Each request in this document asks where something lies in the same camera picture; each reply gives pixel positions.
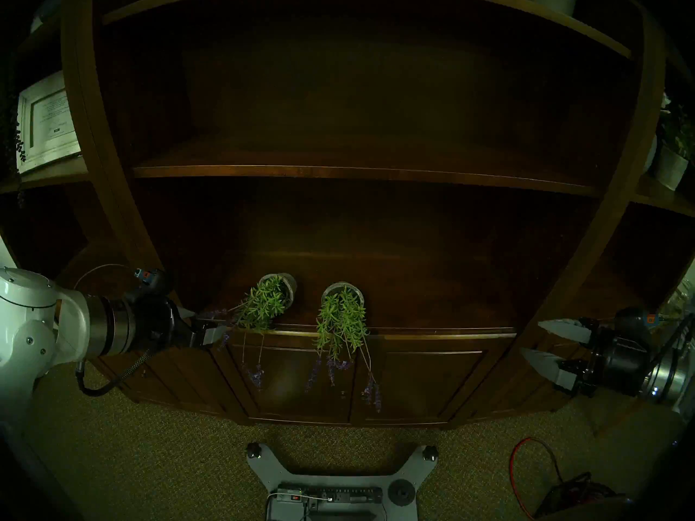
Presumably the grey power strip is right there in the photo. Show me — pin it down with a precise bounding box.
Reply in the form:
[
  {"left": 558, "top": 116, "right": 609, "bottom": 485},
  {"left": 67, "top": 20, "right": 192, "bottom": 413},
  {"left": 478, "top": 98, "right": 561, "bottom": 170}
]
[{"left": 276, "top": 486, "right": 383, "bottom": 505}]

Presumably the dark wooden bookcase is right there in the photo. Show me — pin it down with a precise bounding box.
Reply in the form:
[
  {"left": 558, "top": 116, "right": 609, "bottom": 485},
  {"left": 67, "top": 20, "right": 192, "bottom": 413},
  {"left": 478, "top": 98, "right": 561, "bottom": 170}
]
[{"left": 0, "top": 0, "right": 695, "bottom": 431}]

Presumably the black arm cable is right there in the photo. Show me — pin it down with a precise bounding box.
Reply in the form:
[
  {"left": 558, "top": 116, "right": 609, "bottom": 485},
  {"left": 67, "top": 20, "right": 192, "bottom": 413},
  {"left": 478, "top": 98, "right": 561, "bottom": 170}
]
[
  {"left": 643, "top": 311, "right": 695, "bottom": 379},
  {"left": 75, "top": 264, "right": 154, "bottom": 398}
]

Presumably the red cable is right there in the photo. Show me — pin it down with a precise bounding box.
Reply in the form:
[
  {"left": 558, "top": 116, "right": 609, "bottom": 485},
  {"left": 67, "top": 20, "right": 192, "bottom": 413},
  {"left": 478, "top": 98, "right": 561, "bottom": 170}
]
[{"left": 509, "top": 437, "right": 565, "bottom": 521}]

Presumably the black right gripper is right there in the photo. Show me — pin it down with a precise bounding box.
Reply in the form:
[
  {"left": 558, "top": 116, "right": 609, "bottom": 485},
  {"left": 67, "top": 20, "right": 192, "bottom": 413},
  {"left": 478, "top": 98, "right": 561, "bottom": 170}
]
[{"left": 520, "top": 307, "right": 656, "bottom": 399}]

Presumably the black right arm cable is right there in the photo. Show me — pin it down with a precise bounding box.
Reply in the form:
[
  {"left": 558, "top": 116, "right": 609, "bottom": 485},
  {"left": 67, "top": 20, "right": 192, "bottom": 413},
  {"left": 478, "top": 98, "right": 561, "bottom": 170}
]
[{"left": 643, "top": 311, "right": 695, "bottom": 379}]

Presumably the black cable bundle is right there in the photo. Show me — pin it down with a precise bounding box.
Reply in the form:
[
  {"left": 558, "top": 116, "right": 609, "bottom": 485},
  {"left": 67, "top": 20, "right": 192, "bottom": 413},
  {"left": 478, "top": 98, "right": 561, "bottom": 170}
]
[{"left": 535, "top": 471, "right": 625, "bottom": 521}]

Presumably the green plant in white pot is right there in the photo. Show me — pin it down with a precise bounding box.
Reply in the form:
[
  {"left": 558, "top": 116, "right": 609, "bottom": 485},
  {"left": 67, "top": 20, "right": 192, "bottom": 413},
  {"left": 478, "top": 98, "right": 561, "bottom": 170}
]
[{"left": 652, "top": 94, "right": 695, "bottom": 192}]

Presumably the dark trailing plant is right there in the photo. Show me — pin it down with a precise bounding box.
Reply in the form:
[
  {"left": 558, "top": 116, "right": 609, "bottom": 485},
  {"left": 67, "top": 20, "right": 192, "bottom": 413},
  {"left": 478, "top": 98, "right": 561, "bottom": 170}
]
[{"left": 0, "top": 75, "right": 27, "bottom": 208}]

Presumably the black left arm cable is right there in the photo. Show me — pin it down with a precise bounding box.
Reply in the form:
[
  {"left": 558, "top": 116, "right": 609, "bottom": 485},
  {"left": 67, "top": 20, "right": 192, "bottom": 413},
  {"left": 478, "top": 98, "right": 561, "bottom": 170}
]
[{"left": 75, "top": 264, "right": 154, "bottom": 398}]

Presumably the thin white cable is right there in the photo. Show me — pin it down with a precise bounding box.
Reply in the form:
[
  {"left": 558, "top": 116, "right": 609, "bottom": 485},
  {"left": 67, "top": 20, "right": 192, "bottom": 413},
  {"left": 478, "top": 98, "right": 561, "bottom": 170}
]
[{"left": 266, "top": 490, "right": 336, "bottom": 521}]

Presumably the potted fake lavender plant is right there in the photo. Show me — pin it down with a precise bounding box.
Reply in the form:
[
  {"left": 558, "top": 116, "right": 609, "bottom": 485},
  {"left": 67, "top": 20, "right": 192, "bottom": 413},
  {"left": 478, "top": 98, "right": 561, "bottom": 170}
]
[
  {"left": 209, "top": 273, "right": 298, "bottom": 391},
  {"left": 305, "top": 281, "right": 383, "bottom": 413}
]

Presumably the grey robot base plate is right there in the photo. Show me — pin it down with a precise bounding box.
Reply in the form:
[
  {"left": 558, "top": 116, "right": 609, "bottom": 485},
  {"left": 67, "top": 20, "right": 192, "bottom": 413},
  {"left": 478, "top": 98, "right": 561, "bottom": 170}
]
[{"left": 245, "top": 443, "right": 439, "bottom": 521}]

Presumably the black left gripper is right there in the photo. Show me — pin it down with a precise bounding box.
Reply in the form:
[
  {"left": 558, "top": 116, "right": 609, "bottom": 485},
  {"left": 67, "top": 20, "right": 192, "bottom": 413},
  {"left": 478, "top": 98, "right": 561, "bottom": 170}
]
[{"left": 128, "top": 269, "right": 234, "bottom": 357}]

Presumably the white framed certificate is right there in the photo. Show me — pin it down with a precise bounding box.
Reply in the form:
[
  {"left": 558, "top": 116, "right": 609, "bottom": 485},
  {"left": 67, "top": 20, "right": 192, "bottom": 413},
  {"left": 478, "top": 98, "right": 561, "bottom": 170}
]
[{"left": 16, "top": 71, "right": 82, "bottom": 174}]

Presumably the clear glass jar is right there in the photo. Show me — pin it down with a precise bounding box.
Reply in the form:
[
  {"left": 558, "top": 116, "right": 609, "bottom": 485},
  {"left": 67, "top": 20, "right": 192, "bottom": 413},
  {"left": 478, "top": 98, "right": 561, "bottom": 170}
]
[{"left": 660, "top": 278, "right": 695, "bottom": 331}]

